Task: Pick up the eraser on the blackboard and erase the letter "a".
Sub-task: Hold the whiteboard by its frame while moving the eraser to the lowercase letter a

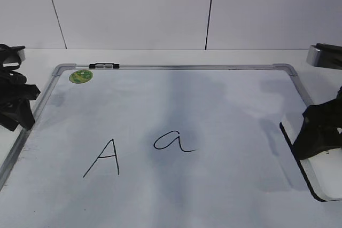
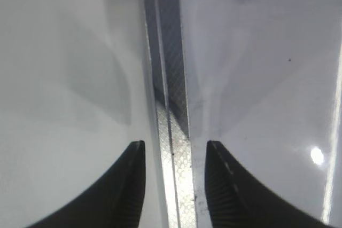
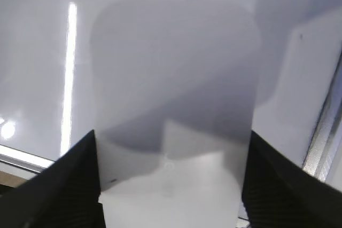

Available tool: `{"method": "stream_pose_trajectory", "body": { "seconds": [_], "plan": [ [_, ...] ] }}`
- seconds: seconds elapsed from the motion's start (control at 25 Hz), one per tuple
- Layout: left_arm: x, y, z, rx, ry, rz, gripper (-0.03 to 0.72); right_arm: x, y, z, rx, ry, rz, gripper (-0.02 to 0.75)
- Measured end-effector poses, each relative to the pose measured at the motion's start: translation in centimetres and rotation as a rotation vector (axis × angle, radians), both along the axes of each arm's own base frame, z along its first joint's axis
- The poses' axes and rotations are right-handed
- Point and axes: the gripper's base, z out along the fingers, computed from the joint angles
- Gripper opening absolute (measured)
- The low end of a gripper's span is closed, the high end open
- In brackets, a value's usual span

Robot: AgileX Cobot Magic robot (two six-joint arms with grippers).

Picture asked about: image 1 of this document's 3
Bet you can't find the whiteboard with aluminium frame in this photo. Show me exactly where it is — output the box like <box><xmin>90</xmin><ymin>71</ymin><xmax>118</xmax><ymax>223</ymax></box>
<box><xmin>1</xmin><ymin>64</ymin><xmax>341</xmax><ymax>227</ymax></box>

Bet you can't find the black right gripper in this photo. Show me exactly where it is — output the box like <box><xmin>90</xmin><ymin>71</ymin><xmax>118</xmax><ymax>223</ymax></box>
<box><xmin>293</xmin><ymin>88</ymin><xmax>341</xmax><ymax>160</ymax></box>

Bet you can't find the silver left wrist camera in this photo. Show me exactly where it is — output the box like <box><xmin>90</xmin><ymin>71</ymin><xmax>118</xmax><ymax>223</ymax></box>
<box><xmin>17</xmin><ymin>49</ymin><xmax>26</xmax><ymax>62</ymax></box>

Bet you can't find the white whiteboard eraser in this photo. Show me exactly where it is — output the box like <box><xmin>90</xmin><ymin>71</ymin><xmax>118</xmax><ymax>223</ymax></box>
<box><xmin>279</xmin><ymin>112</ymin><xmax>341</xmax><ymax>201</ymax></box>

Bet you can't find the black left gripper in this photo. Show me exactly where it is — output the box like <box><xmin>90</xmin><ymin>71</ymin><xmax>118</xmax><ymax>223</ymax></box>
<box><xmin>1</xmin><ymin>44</ymin><xmax>41</xmax><ymax>131</ymax></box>

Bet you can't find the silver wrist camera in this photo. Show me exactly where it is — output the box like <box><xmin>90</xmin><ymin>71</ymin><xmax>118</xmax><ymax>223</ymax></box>
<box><xmin>306</xmin><ymin>43</ymin><xmax>342</xmax><ymax>70</ymax></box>
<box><xmin>17</xmin><ymin>49</ymin><xmax>26</xmax><ymax>62</ymax></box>

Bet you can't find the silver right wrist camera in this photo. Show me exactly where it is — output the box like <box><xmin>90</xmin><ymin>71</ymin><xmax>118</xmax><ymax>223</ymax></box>
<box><xmin>306</xmin><ymin>43</ymin><xmax>342</xmax><ymax>70</ymax></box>

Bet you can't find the black silver hanging clip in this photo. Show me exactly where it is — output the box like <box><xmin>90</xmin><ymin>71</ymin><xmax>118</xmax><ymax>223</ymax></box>
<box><xmin>89</xmin><ymin>63</ymin><xmax>120</xmax><ymax>69</ymax></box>

